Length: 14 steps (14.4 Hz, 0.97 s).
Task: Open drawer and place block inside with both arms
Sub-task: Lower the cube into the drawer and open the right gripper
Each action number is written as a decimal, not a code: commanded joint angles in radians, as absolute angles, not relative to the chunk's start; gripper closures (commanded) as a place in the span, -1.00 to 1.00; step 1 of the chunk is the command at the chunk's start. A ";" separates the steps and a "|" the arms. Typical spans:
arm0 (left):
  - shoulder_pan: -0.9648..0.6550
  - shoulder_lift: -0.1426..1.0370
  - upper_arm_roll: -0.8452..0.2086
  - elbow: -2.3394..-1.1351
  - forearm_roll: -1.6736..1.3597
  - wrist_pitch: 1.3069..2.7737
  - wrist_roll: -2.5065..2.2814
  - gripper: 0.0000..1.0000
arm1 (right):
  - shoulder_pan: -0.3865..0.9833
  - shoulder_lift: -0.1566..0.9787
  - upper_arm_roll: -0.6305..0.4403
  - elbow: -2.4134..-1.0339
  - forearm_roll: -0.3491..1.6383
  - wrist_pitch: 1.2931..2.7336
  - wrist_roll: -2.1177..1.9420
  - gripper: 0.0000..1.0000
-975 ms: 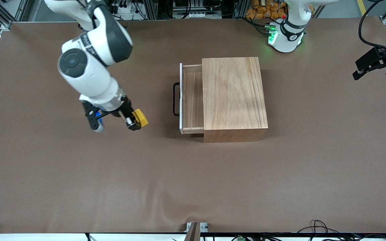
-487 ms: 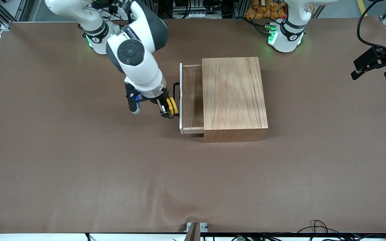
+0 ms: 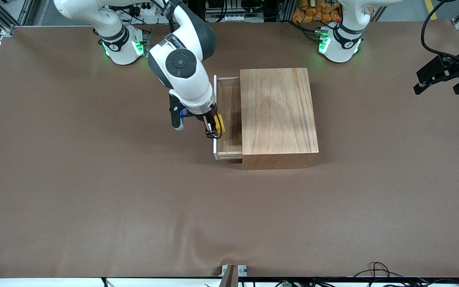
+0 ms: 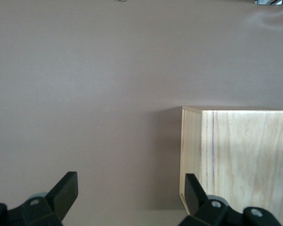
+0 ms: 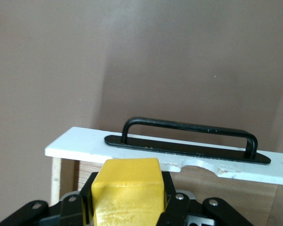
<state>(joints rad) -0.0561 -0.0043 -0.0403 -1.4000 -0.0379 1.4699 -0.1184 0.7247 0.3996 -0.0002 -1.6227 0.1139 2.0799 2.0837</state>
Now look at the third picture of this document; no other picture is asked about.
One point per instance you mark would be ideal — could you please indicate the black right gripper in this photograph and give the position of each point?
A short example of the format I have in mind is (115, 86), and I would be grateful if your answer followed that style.
(208, 119)

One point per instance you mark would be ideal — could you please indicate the yellow block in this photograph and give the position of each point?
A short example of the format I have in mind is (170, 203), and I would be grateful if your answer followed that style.
(220, 122)

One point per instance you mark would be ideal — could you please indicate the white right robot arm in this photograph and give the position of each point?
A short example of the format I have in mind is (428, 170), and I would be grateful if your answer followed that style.
(181, 63)

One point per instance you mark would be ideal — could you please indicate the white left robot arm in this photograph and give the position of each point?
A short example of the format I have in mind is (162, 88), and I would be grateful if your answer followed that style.
(341, 50)

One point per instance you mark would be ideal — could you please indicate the light wooden drawer cabinet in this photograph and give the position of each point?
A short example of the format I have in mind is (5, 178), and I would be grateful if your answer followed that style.
(279, 115)

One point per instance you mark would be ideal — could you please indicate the brown table cover mat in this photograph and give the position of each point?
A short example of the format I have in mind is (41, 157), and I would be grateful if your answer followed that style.
(173, 219)

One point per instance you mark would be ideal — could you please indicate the orange packaged goods pile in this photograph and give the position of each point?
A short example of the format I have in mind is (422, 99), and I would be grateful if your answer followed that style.
(317, 12)

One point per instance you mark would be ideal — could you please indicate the white power strip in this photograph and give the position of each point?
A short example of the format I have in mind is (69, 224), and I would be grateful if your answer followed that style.
(148, 10)

